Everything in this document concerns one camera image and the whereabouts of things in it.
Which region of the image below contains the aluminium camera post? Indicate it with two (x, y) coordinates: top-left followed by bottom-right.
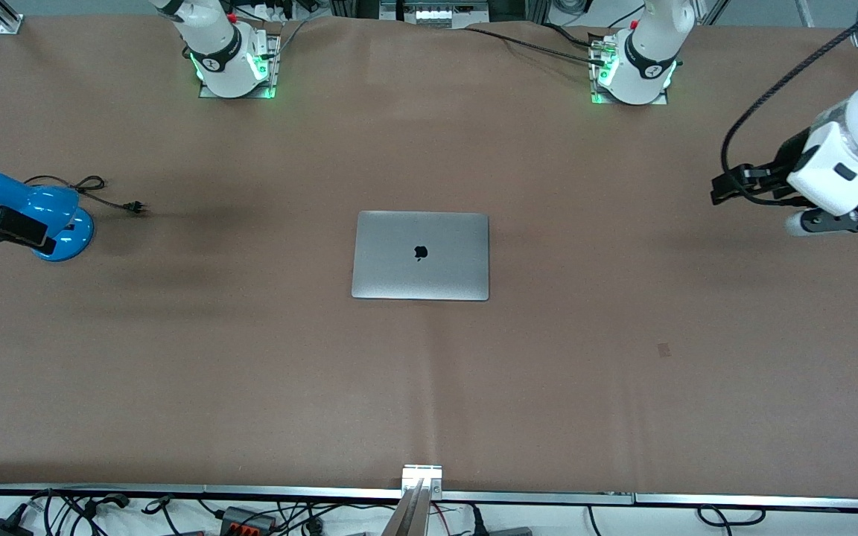
(381, 464), (445, 536)

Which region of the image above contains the brown table cover mat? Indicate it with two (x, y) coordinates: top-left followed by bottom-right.
(0, 15), (858, 498)

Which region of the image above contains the black orange connector box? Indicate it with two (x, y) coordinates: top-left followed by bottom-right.
(219, 506), (279, 534)

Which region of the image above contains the grey control box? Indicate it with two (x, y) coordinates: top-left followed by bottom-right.
(381, 0), (490, 29)

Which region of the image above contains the black lamp cord with plug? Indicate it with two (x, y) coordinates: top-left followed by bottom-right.
(23, 175), (147, 217)

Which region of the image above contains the long black braided cable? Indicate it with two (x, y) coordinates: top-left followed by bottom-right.
(465, 26), (610, 66)

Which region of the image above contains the grey aluminium laptop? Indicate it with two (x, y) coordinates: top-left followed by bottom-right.
(352, 211), (490, 302)

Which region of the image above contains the black cable loop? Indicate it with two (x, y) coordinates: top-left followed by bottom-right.
(697, 505), (766, 528)

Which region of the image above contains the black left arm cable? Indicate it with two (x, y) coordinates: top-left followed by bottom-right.
(721, 16), (858, 206)

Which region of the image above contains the short black cable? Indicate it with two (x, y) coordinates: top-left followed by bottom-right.
(544, 22), (598, 50)

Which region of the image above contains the aluminium table edge strip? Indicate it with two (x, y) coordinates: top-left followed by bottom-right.
(0, 484), (858, 513)

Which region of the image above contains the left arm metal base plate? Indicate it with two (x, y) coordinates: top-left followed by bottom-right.
(589, 30), (670, 106)

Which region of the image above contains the blue desk lamp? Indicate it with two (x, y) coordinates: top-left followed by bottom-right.
(0, 173), (95, 262)

